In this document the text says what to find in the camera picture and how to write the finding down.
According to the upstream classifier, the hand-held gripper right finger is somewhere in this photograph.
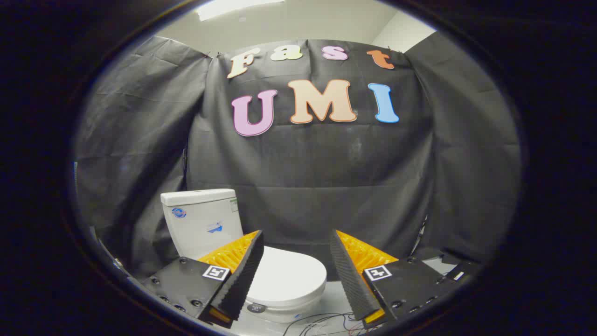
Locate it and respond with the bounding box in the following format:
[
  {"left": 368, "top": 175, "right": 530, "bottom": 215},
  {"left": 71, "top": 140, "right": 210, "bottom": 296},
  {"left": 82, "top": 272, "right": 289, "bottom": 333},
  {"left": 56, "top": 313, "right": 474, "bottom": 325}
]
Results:
[{"left": 330, "top": 229, "right": 463, "bottom": 326}]

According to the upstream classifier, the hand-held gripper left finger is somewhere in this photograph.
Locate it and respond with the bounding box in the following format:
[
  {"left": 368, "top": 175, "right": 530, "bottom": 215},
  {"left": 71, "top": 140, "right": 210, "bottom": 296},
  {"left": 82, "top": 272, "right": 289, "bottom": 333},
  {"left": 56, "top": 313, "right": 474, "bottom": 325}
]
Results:
[{"left": 139, "top": 230, "right": 264, "bottom": 329}]

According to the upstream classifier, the white toilet bowl with seat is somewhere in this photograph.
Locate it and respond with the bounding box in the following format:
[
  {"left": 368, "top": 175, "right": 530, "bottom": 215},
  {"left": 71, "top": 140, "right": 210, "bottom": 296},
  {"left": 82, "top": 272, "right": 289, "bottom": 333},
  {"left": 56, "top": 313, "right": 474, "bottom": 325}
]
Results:
[{"left": 239, "top": 288, "right": 326, "bottom": 324}]

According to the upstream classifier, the white toilet tank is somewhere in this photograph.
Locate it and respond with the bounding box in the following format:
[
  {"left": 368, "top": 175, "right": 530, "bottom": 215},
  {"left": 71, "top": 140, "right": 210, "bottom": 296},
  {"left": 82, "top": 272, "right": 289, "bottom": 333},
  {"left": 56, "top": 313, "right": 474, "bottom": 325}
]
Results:
[{"left": 160, "top": 189, "right": 244, "bottom": 260}]

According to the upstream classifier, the black backdrop cloth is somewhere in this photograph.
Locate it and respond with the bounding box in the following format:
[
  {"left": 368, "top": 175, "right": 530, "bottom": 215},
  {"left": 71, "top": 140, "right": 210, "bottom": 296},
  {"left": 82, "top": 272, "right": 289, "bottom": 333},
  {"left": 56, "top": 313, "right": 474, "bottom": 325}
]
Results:
[{"left": 74, "top": 32, "right": 522, "bottom": 280}]

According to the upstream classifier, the tangle of thin cables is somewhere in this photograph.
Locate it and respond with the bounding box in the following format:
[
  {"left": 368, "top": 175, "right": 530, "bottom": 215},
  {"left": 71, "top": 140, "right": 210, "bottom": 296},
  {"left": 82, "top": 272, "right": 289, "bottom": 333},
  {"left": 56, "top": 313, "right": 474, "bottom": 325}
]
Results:
[{"left": 282, "top": 312, "right": 376, "bottom": 336}]

